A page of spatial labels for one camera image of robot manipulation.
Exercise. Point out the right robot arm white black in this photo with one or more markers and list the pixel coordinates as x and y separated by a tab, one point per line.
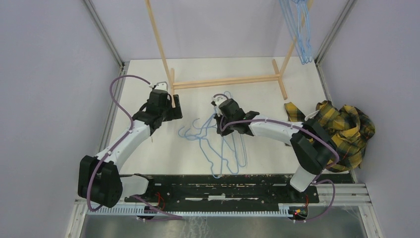
314	148

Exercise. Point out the yellow black plaid shirt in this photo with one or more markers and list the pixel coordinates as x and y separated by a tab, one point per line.
350	129

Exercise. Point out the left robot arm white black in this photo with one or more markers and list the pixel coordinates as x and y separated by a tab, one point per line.
99	179

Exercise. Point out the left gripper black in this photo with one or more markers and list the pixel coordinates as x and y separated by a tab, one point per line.
172	107

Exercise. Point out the wooden hanger rack frame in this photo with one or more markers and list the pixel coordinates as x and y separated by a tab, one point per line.
170	73

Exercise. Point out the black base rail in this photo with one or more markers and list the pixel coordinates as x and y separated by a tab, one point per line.
232	193

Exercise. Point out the white slotted cable duct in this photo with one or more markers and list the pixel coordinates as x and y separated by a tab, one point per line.
140	209

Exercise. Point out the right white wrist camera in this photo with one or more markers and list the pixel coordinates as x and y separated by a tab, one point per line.
217	101

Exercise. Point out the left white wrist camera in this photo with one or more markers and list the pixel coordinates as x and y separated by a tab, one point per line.
160	86

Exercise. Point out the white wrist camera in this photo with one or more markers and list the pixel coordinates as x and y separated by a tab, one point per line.
160	86
217	101

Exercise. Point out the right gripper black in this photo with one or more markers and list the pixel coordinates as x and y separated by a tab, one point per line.
222	119

